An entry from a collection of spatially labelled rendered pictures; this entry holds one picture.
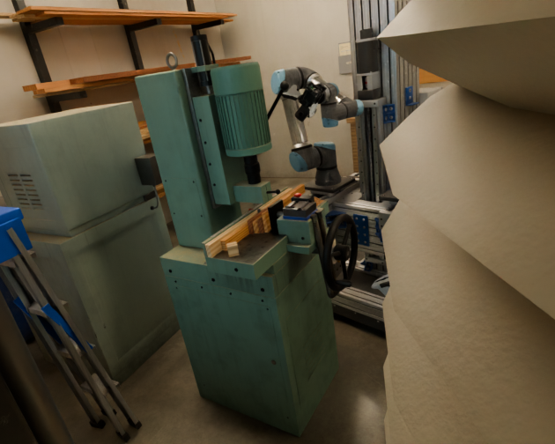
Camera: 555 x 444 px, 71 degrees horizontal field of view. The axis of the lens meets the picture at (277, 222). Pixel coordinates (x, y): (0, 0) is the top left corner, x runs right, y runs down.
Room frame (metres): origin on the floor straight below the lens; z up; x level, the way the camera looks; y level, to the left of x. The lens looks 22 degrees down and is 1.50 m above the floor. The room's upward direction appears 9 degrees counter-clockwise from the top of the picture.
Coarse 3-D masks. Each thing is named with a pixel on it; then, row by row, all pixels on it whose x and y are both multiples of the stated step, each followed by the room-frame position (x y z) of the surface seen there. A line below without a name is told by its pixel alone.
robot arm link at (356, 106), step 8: (304, 72) 2.17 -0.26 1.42; (312, 72) 2.16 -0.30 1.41; (304, 80) 2.16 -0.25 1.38; (312, 80) 2.13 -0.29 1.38; (320, 80) 2.10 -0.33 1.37; (344, 96) 1.95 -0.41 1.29; (344, 104) 1.87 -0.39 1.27; (352, 104) 1.88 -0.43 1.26; (360, 104) 1.90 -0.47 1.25; (352, 112) 1.87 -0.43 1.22; (360, 112) 1.90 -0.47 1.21
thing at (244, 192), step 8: (240, 184) 1.50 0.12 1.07; (248, 184) 1.48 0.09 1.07; (256, 184) 1.47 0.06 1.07; (264, 184) 1.45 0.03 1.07; (240, 192) 1.48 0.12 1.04; (248, 192) 1.46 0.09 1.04; (256, 192) 1.44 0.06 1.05; (264, 192) 1.44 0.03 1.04; (240, 200) 1.49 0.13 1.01; (248, 200) 1.47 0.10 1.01; (256, 200) 1.44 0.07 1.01; (264, 200) 1.44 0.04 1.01
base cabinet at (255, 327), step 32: (192, 288) 1.45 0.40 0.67; (224, 288) 1.34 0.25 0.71; (288, 288) 1.29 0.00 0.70; (320, 288) 1.49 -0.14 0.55; (192, 320) 1.47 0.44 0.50; (224, 320) 1.36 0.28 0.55; (256, 320) 1.27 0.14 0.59; (288, 320) 1.25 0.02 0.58; (320, 320) 1.46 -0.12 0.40; (192, 352) 1.51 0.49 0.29; (224, 352) 1.39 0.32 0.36; (256, 352) 1.29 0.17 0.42; (288, 352) 1.23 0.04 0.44; (320, 352) 1.43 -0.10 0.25; (224, 384) 1.42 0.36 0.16; (256, 384) 1.31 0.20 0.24; (288, 384) 1.22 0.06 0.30; (320, 384) 1.40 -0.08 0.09; (256, 416) 1.33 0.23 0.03; (288, 416) 1.23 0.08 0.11
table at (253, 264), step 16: (240, 240) 1.34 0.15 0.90; (256, 240) 1.32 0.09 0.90; (272, 240) 1.30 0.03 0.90; (224, 256) 1.23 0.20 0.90; (240, 256) 1.21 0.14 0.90; (256, 256) 1.19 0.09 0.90; (272, 256) 1.23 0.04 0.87; (224, 272) 1.21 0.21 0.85; (240, 272) 1.17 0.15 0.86; (256, 272) 1.15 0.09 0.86
